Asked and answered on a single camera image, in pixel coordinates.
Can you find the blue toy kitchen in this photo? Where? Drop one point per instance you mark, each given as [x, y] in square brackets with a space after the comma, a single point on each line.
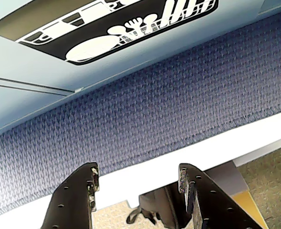
[47, 78]

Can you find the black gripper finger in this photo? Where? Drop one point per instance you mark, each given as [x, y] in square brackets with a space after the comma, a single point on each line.
[209, 202]
[68, 200]

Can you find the black bag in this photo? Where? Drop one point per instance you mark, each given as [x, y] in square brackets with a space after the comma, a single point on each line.
[161, 205]

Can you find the purple woven mat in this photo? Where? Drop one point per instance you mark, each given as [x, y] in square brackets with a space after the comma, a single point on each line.
[154, 107]

